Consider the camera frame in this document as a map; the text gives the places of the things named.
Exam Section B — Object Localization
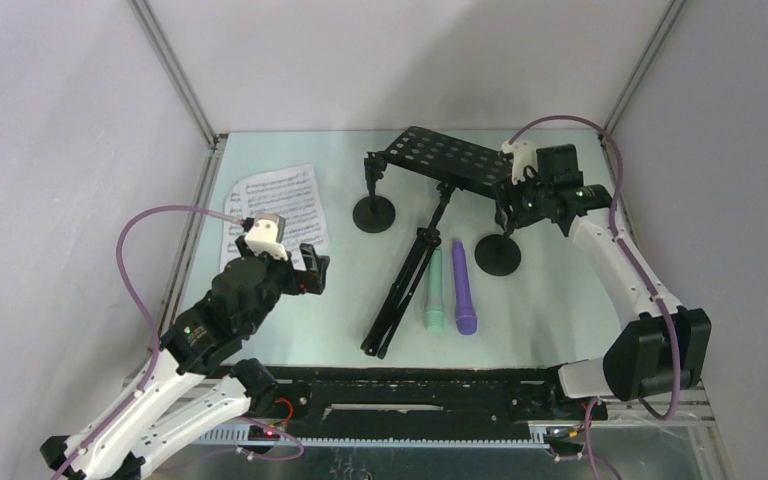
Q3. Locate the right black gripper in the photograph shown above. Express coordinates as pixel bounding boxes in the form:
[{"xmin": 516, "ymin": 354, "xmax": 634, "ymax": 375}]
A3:
[{"xmin": 491, "ymin": 166, "xmax": 553, "ymax": 232}]

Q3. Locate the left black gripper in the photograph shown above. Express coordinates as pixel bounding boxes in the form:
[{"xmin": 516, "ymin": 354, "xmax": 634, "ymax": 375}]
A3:
[{"xmin": 238, "ymin": 235, "xmax": 329, "ymax": 334}]

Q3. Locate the white sheet music page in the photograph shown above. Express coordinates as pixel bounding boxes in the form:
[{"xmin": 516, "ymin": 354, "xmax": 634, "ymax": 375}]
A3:
[
  {"xmin": 224, "ymin": 164, "xmax": 330, "ymax": 253},
  {"xmin": 219, "ymin": 184, "xmax": 250, "ymax": 271}
]

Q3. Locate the black round microphone stand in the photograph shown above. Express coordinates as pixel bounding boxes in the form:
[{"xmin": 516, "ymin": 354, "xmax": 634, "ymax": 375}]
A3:
[
  {"xmin": 352, "ymin": 152, "xmax": 396, "ymax": 233},
  {"xmin": 474, "ymin": 211, "xmax": 522, "ymax": 277}
]

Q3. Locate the black music stand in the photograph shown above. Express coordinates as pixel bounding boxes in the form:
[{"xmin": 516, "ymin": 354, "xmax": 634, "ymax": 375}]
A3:
[{"xmin": 361, "ymin": 126, "xmax": 511, "ymax": 359}]

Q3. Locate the purple toy microphone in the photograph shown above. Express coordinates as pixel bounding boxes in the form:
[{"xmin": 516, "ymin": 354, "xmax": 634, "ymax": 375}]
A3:
[{"xmin": 451, "ymin": 239, "xmax": 478, "ymax": 336}]

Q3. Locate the green toy microphone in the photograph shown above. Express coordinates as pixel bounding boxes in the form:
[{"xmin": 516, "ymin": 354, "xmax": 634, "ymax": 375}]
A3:
[{"xmin": 424, "ymin": 247, "xmax": 445, "ymax": 333}]

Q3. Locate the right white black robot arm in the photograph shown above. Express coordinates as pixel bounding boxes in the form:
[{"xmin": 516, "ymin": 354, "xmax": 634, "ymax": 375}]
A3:
[{"xmin": 493, "ymin": 140, "xmax": 712, "ymax": 418}]

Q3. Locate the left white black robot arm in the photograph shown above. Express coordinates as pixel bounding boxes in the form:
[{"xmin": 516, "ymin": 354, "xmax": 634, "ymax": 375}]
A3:
[{"xmin": 40, "ymin": 241, "xmax": 330, "ymax": 479}]

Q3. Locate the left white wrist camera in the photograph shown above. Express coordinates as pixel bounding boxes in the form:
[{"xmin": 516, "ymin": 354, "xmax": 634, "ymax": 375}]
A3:
[{"xmin": 242, "ymin": 213, "xmax": 290, "ymax": 261}]

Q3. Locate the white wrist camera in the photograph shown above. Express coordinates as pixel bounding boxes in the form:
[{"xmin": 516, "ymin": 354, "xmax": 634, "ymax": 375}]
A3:
[
  {"xmin": 500, "ymin": 139, "xmax": 537, "ymax": 185},
  {"xmin": 242, "ymin": 213, "xmax": 290, "ymax": 261}
]

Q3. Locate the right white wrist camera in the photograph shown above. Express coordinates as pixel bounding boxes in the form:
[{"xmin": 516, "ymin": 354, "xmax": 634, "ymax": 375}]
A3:
[{"xmin": 500, "ymin": 139, "xmax": 537, "ymax": 185}]

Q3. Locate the aluminium frame rail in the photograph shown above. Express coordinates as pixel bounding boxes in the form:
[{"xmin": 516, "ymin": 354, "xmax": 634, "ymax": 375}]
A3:
[{"xmin": 129, "ymin": 0, "xmax": 226, "ymax": 334}]

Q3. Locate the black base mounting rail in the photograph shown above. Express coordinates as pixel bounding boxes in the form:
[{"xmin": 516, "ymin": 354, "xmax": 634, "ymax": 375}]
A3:
[{"xmin": 248, "ymin": 366, "xmax": 589, "ymax": 447}]

